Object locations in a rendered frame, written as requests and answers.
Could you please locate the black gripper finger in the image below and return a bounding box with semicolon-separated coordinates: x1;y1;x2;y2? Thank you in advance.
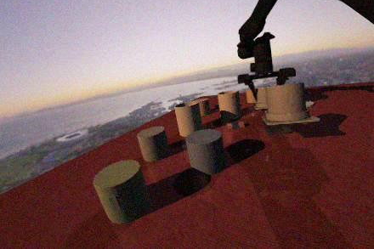
276;77;289;86
244;82;258;101

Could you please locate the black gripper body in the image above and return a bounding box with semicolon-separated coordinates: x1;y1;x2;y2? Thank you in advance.
238;54;296;84

